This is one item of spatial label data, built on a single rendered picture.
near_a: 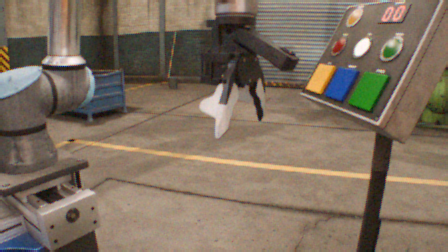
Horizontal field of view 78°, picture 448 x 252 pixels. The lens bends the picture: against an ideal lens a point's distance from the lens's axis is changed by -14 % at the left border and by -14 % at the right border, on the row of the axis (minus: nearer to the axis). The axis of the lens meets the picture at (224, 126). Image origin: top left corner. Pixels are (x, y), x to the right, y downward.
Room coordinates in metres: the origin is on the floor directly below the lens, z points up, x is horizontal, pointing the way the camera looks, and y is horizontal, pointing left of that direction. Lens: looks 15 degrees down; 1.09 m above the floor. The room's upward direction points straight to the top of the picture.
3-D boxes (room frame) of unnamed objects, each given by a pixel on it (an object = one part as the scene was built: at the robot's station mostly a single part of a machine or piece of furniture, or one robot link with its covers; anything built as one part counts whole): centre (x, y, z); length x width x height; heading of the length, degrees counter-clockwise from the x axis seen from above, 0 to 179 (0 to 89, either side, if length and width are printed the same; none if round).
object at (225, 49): (0.57, -0.01, 1.07); 0.09 x 0.08 x 0.12; 56
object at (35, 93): (0.67, 0.48, 0.98); 0.13 x 0.12 x 0.14; 154
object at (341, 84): (0.66, -0.26, 1.01); 0.07 x 0.05 x 0.07; 11
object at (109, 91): (5.04, 2.33, 0.36); 1.20 x 0.80 x 0.72; 59
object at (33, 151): (0.66, 0.49, 0.87); 0.15 x 0.15 x 0.10
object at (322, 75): (0.76, -0.24, 1.01); 0.07 x 0.05 x 0.07; 11
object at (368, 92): (0.56, -0.28, 1.01); 0.07 x 0.05 x 0.07; 11
